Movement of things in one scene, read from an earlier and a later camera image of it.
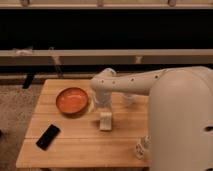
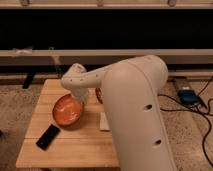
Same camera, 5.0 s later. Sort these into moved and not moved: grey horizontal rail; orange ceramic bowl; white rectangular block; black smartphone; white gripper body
Moved: orange ceramic bowl; white gripper body
Not moved: white rectangular block; black smartphone; grey horizontal rail
